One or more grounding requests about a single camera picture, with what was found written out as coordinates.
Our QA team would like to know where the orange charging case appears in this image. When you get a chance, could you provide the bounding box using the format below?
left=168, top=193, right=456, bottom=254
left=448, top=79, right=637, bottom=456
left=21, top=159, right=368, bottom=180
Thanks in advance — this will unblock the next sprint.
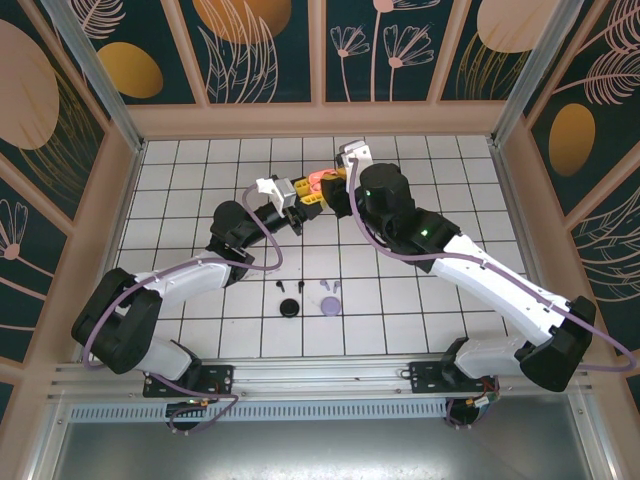
left=308, top=169, right=342, bottom=195

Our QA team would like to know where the grey metal sheet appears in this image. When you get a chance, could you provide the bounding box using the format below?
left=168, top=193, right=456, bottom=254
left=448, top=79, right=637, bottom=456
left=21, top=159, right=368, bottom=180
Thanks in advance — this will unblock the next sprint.
left=47, top=419, right=599, bottom=480

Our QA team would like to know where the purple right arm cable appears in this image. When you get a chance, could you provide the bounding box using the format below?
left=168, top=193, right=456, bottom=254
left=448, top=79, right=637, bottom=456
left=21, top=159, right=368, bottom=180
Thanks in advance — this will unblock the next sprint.
left=349, top=157, right=639, bottom=431

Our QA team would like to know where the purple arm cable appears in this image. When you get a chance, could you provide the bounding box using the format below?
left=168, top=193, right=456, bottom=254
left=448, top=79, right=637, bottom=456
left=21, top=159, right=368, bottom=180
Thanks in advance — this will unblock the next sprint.
left=349, top=157, right=639, bottom=431
left=84, top=187, right=285, bottom=436

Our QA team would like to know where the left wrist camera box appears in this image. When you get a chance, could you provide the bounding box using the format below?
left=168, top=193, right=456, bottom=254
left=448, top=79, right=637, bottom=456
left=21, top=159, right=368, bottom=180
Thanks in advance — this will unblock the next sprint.
left=255, top=175, right=300, bottom=212

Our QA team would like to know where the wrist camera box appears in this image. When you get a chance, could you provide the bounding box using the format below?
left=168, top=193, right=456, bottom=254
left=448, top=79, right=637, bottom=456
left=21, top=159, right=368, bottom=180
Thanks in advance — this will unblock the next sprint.
left=255, top=175, right=300, bottom=212
left=337, top=140, right=374, bottom=167

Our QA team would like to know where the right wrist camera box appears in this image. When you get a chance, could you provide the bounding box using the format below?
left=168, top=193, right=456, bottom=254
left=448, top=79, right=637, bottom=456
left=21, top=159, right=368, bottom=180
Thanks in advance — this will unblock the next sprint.
left=337, top=140, right=374, bottom=167

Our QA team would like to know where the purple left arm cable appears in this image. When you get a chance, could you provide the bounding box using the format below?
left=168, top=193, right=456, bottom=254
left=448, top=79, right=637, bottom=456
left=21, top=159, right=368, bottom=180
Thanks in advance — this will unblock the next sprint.
left=84, top=187, right=285, bottom=436

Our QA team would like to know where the aluminium table side rail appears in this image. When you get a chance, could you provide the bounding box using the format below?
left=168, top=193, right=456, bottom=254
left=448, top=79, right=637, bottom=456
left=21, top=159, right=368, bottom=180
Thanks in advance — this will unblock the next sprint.
left=77, top=142, right=147, bottom=362
left=491, top=142, right=569, bottom=357

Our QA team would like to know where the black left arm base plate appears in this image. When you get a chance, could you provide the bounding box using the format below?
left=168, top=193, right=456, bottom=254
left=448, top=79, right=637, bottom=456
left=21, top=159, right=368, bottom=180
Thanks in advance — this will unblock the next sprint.
left=142, top=363, right=236, bottom=399

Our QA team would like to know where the aluminium mounting rail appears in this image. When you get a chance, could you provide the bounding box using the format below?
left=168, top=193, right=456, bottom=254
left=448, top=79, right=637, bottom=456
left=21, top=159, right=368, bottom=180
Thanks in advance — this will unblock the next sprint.
left=47, top=353, right=596, bottom=401

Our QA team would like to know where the aluminium frame post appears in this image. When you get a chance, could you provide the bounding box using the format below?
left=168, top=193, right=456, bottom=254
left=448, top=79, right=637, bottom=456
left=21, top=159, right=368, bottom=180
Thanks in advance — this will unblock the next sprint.
left=489, top=0, right=584, bottom=149
left=39, top=0, right=147, bottom=154

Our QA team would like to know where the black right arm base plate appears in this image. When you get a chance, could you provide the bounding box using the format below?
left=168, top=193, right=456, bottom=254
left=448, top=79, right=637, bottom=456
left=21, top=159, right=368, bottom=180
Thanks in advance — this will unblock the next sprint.
left=408, top=360, right=501, bottom=395

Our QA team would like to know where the slotted grey cable duct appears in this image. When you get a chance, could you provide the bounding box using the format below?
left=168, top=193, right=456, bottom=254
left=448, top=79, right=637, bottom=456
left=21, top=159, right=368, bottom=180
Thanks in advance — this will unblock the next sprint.
left=67, top=399, right=451, bottom=424

